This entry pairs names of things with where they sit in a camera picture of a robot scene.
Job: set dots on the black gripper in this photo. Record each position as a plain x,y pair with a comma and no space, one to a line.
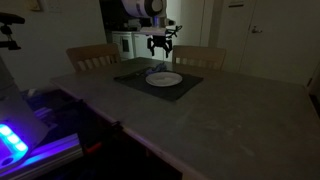
161,40

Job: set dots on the blue towel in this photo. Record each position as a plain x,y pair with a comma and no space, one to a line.
158,68

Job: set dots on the robot base with blue lights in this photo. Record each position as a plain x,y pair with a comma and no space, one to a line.
13,110

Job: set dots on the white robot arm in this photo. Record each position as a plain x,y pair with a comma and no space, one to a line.
143,8

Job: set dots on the white round plate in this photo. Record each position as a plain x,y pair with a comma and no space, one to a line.
164,79

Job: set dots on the white kitchen cabinets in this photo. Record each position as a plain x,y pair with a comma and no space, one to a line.
133,43

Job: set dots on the silver fork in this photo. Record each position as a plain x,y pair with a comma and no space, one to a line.
141,72

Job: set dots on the wooden slat-back chair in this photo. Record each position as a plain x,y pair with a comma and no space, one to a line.
93,55
200,55

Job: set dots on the black placemat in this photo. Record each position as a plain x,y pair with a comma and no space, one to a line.
166,93

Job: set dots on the red clamp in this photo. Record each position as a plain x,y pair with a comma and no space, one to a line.
92,147

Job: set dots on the white door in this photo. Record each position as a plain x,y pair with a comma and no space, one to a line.
283,43

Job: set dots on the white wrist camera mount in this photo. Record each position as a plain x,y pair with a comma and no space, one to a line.
155,31

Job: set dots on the wall light switch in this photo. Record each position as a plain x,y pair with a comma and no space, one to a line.
35,5

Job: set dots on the black camera on stand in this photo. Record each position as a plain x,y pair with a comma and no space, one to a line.
10,20

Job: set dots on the aluminium frame rail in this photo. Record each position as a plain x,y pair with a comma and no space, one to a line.
50,156

